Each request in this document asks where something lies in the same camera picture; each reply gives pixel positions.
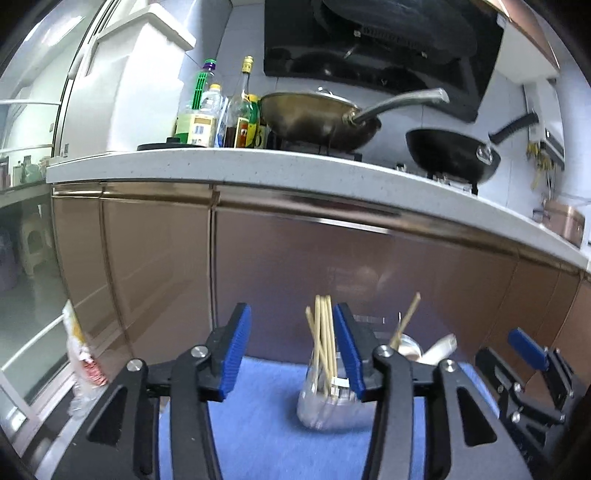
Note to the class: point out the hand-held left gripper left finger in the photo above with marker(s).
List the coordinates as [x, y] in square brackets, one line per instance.
[233, 360]

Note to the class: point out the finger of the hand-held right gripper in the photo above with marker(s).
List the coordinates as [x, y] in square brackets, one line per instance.
[528, 348]
[505, 387]

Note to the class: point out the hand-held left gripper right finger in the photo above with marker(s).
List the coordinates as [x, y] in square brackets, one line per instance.
[350, 350]

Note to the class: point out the wooden chopstick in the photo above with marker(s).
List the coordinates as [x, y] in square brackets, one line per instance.
[406, 318]
[318, 318]
[331, 332]
[324, 323]

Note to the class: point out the bundle of wooden chopsticks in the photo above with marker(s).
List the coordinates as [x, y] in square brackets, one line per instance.
[318, 350]

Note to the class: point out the clear glass jar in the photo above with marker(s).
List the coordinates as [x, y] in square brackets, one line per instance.
[323, 410]

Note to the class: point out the white plastic spoon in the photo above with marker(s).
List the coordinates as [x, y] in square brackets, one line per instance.
[441, 348]

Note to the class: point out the blue towel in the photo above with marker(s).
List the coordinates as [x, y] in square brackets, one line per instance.
[258, 415]

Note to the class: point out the brown kitchen cabinet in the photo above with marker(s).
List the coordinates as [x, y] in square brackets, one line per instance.
[277, 258]

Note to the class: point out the copper coloured pot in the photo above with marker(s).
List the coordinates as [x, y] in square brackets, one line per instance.
[563, 221]

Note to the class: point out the plastic bag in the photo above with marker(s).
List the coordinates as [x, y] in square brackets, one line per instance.
[85, 369]

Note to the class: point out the yellow pipe fittings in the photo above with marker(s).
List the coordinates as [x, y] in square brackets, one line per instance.
[538, 161]

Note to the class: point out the white kitchen countertop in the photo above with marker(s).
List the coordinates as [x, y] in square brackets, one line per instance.
[231, 164]

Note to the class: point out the gas stove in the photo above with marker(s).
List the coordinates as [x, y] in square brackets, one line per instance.
[344, 154]

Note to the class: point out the glass sliding door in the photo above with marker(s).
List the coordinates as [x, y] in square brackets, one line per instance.
[27, 323]

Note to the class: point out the black wok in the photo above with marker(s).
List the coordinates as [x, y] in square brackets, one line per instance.
[443, 152]

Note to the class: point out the black flat tray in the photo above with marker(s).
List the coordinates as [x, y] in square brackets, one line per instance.
[171, 145]

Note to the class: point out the plastic stool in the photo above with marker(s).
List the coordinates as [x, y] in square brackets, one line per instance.
[36, 244]

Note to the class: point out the small green yellow-labelled bottle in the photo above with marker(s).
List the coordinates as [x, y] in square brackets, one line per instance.
[257, 131]

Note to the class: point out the white water heater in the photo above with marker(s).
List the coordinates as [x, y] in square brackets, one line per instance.
[545, 110]

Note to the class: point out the large green-capped oil bottle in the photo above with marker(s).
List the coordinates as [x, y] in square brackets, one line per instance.
[196, 124]

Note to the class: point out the tall gold-capped glass bottle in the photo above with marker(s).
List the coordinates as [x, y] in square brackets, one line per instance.
[240, 120]

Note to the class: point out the clear plastic bottle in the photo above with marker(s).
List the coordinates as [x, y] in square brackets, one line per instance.
[214, 104]

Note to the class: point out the cluttered shelf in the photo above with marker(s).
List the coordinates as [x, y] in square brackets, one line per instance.
[25, 173]

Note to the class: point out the black range hood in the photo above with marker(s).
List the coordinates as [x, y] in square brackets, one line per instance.
[378, 37]

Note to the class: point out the wall cabinet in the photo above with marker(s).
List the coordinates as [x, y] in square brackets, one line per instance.
[521, 41]

